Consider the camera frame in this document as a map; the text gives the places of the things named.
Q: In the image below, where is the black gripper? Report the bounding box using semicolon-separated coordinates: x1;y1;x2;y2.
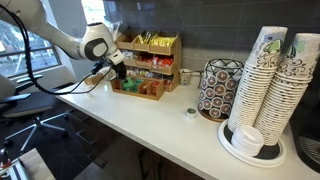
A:
111;61;130;84

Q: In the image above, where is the green Stash tea sachet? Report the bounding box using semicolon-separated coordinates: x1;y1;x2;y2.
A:
121;78;135;92

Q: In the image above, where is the wooden sachet stand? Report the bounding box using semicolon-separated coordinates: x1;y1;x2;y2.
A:
110;29;183;102

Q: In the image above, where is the green sachets stack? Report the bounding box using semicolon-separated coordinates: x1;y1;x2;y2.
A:
132;79;145;93

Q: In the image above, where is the mixed small packets row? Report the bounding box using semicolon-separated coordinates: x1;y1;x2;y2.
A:
126;66;165;80

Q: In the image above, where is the pale sachets bunch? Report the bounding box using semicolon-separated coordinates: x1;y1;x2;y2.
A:
121;49;138;62

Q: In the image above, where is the small wooden box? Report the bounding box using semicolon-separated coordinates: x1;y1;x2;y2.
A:
84;71;106;86

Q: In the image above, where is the orange sachets bunch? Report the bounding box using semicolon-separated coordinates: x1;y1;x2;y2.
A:
150;80;162;97

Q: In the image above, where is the dark yellow sachets bunch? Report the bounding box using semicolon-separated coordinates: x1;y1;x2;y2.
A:
137;31;158;45

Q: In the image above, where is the clear plastic sleeve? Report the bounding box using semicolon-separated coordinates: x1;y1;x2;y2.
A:
109;20;130;42

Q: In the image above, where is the small patterned paper cup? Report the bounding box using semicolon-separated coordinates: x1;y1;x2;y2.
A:
178;68;194;87

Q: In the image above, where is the green lid coffee pod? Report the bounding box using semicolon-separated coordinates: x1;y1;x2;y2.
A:
185;107;198;121

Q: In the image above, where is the dark wood base cabinet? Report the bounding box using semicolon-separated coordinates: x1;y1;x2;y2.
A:
56;96;205;180

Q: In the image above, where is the grey office chair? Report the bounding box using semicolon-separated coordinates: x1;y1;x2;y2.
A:
0;73;78;153

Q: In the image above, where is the light wooden table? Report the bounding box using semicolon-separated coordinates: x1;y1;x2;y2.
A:
18;147;56;180

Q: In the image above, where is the patterned paper cup stack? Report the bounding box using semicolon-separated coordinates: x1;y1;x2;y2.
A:
227;25;289;134
252;32;320;147

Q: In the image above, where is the white cup lids stack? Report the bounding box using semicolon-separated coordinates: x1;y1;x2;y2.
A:
230;124;265;158

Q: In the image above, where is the white round tray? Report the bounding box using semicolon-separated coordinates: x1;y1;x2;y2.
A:
217;118;287;169

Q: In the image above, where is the black coffee machine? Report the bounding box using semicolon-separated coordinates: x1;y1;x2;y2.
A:
289;74;320;175

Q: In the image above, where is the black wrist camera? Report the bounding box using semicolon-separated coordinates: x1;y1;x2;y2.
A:
90;59;106;75

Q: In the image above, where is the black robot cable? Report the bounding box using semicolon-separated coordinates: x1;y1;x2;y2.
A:
0;3;113;96

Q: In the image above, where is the window with frame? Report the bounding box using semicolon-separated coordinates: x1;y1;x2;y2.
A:
0;19;63;80

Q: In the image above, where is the black wire pod holder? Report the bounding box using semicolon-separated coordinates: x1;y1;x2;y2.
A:
197;58;245;123

